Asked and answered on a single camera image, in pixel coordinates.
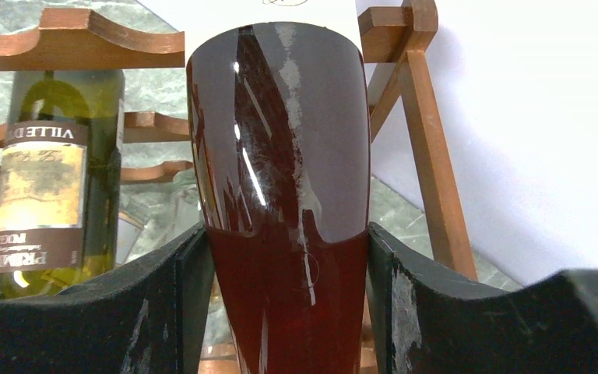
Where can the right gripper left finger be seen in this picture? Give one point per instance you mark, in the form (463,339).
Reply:
(148,316)

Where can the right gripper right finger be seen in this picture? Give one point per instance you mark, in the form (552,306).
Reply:
(484,325)

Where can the dark red wine bottle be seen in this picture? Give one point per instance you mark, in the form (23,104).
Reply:
(278,117)

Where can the clear bottle lower rack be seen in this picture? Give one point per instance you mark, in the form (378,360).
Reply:
(151,216)

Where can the green bottle brown label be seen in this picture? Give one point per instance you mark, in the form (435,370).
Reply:
(60,180)

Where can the wooden wine rack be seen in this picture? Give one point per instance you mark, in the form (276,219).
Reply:
(83,39)

